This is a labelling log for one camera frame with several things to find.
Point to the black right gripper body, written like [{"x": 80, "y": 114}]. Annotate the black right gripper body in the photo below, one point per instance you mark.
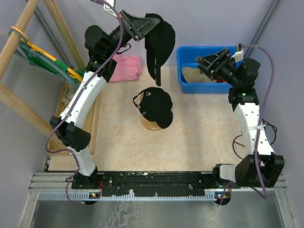
[{"x": 223, "y": 68}]

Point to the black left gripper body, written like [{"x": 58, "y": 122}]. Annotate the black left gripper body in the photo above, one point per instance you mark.
[{"x": 135, "y": 31}]

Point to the black cap with gold embroidery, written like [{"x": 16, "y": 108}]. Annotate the black cap with gold embroidery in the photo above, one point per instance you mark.
[{"x": 159, "y": 45}]

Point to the black cap with white logo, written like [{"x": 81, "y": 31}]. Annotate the black cap with white logo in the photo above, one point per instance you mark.
[{"x": 165, "y": 111}]

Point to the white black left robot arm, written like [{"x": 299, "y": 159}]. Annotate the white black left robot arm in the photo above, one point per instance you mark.
[{"x": 102, "y": 47}]

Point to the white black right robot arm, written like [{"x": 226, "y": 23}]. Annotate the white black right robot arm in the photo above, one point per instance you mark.
[{"x": 260, "y": 167}]

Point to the dark red cap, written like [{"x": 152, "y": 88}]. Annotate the dark red cap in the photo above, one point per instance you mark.
[{"x": 221, "y": 81}]

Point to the beige cap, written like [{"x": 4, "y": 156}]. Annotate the beige cap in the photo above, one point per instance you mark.
[{"x": 194, "y": 75}]

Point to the blue plastic bin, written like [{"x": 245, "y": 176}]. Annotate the blue plastic bin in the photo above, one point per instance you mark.
[{"x": 186, "y": 58}]

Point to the pink cloth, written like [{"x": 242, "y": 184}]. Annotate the pink cloth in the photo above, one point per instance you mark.
[{"x": 128, "y": 68}]

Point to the yellow hanger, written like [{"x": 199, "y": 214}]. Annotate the yellow hanger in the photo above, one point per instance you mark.
[{"x": 40, "y": 50}]

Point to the wooden hat stand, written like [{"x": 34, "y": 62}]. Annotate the wooden hat stand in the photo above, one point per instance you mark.
[{"x": 149, "y": 124}]

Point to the beige crumpled cloth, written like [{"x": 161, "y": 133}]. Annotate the beige crumpled cloth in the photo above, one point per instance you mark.
[{"x": 69, "y": 93}]

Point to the green cloth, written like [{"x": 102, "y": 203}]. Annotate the green cloth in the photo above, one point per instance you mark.
[{"x": 57, "y": 64}]

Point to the blue-grey hanger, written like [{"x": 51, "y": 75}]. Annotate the blue-grey hanger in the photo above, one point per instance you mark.
[{"x": 50, "y": 69}]

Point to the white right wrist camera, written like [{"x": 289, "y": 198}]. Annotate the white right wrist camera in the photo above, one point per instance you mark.
[{"x": 239, "y": 53}]

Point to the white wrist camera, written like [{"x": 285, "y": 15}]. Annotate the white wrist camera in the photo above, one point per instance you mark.
[
  {"x": 239, "y": 53},
  {"x": 110, "y": 6}
]

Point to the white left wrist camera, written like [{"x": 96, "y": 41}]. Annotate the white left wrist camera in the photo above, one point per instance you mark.
[{"x": 110, "y": 6}]

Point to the wooden rack frame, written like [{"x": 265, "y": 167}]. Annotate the wooden rack frame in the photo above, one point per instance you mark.
[{"x": 33, "y": 85}]

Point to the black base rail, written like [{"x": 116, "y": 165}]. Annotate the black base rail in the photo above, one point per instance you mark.
[{"x": 140, "y": 184}]

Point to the aluminium frame rail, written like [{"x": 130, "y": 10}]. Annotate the aluminium frame rail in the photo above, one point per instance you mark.
[{"x": 52, "y": 186}]

